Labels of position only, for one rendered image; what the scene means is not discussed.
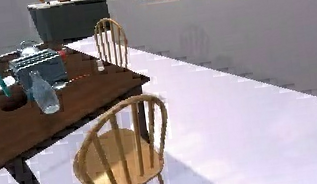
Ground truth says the light wooden spindle chair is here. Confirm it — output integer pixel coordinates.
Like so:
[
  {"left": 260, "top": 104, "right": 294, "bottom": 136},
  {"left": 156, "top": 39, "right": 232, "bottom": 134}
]
[
  {"left": 64, "top": 91, "right": 177, "bottom": 184},
  {"left": 91, "top": 15, "right": 131, "bottom": 72}
]

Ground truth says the clear glass bottle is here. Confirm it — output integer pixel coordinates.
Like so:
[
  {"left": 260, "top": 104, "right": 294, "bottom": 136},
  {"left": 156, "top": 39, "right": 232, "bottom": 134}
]
[{"left": 28, "top": 67, "right": 62, "bottom": 117}]

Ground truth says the dark brown wooden table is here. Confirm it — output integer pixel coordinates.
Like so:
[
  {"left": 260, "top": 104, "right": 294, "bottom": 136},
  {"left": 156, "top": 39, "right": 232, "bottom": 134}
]
[{"left": 0, "top": 30, "right": 164, "bottom": 184}]

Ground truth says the small white salt shaker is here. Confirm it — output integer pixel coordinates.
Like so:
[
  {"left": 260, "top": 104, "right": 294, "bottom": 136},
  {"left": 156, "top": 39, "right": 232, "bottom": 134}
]
[{"left": 95, "top": 58, "right": 106, "bottom": 73}]

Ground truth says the small red object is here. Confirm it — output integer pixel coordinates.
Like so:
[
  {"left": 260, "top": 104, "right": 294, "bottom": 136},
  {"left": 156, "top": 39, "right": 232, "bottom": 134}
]
[{"left": 57, "top": 48, "right": 69, "bottom": 64}]

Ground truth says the dark grey counter cabinet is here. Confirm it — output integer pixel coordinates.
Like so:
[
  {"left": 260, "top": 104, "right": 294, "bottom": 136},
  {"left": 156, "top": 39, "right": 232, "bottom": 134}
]
[{"left": 27, "top": 0, "right": 113, "bottom": 46}]

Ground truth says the glass kettle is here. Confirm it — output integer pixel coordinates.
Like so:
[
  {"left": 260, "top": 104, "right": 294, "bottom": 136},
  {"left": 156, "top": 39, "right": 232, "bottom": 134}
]
[{"left": 15, "top": 38, "right": 44, "bottom": 59}]

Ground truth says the dark brown bowl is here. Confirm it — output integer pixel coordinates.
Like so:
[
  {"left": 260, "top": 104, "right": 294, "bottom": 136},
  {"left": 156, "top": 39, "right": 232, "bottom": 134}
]
[{"left": 0, "top": 94, "right": 31, "bottom": 113}]

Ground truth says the teal green stick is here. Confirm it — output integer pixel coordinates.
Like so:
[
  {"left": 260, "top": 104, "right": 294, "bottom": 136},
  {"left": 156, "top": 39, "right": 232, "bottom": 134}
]
[{"left": 0, "top": 60, "right": 13, "bottom": 99}]

